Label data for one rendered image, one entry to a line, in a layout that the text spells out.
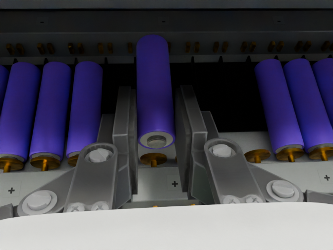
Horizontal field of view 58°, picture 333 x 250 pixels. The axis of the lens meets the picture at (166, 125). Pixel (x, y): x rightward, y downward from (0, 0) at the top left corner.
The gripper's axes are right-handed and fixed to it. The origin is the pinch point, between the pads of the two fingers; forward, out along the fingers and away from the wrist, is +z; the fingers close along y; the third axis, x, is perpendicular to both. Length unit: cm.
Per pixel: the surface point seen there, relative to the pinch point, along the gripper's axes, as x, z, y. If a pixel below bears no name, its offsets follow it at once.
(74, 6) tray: 2.9, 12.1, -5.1
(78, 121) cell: -2.1, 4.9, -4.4
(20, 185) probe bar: -3.6, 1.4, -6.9
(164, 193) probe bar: -4.0, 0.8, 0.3
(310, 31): 1.4, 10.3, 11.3
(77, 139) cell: -2.6, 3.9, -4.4
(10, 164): -3.7, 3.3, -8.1
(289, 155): -3.8, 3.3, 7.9
